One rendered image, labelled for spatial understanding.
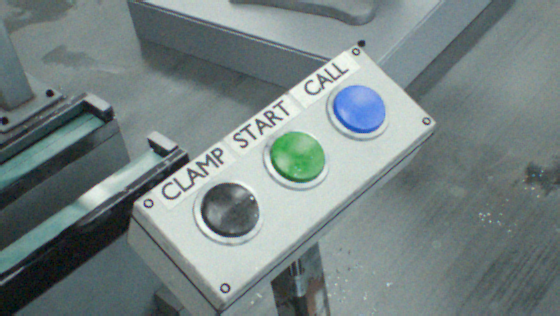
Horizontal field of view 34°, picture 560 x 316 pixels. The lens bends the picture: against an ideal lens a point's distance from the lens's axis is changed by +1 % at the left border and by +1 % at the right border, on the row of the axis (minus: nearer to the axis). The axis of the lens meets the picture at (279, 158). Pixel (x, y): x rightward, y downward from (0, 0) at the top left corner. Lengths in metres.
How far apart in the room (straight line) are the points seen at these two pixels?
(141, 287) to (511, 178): 0.35
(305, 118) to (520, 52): 0.54
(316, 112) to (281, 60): 0.47
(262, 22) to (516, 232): 0.36
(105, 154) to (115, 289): 0.13
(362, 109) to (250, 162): 0.07
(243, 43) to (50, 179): 0.30
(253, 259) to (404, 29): 0.53
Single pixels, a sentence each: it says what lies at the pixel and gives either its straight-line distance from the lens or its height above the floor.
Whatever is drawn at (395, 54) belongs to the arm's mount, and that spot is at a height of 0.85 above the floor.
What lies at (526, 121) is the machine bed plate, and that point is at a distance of 0.93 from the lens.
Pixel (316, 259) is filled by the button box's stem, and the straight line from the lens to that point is 0.56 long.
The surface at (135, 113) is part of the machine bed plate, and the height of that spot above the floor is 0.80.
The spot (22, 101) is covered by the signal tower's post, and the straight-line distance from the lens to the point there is 1.07.
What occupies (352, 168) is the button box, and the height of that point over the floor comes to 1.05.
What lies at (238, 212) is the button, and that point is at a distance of 0.46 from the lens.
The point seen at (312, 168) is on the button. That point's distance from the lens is 0.48.
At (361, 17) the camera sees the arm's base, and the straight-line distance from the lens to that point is 0.96.
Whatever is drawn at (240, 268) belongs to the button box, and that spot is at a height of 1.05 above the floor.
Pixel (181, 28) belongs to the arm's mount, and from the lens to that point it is 1.07.
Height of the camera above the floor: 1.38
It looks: 40 degrees down
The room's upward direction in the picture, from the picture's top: 11 degrees counter-clockwise
